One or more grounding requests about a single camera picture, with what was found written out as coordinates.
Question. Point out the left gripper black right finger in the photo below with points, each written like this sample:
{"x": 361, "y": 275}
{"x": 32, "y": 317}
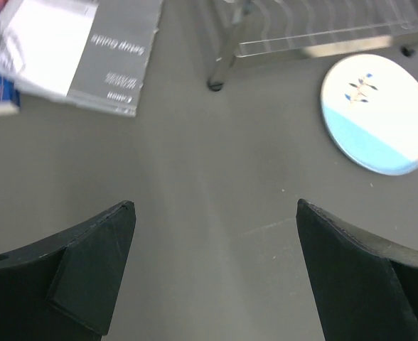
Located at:
{"x": 365, "y": 286}

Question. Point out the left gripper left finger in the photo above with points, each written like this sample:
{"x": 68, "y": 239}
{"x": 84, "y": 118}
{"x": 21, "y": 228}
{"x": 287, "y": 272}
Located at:
{"x": 65, "y": 286}

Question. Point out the white blue leaf plate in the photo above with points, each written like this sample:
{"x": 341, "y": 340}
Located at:
{"x": 369, "y": 106}

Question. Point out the steel two-tier dish rack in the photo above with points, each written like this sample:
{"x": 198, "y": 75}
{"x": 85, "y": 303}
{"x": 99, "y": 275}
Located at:
{"x": 261, "y": 32}

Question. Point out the grey white booklet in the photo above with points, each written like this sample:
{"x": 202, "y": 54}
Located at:
{"x": 91, "y": 54}

